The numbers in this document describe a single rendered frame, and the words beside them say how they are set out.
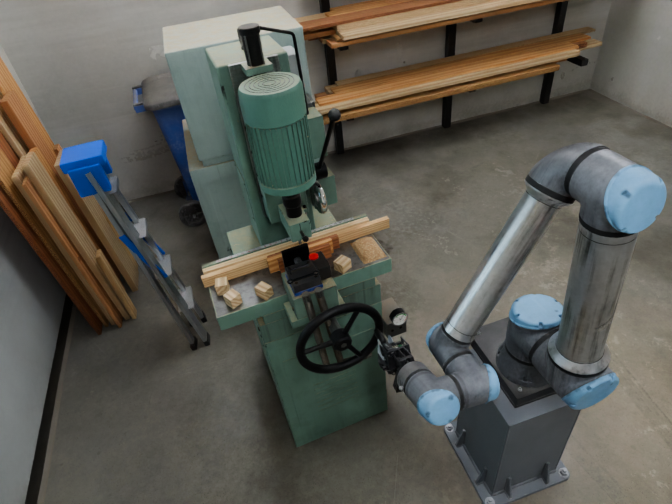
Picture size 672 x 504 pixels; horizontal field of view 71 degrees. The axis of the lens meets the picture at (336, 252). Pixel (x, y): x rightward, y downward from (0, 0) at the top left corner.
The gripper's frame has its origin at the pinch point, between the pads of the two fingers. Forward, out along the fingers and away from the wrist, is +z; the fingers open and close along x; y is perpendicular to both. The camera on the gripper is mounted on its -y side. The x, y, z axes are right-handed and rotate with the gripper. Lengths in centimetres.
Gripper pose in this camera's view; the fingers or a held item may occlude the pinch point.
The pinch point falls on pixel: (382, 347)
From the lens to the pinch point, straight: 149.3
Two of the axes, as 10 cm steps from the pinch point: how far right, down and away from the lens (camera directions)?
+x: -9.3, 3.0, -2.2
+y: -2.2, -9.1, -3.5
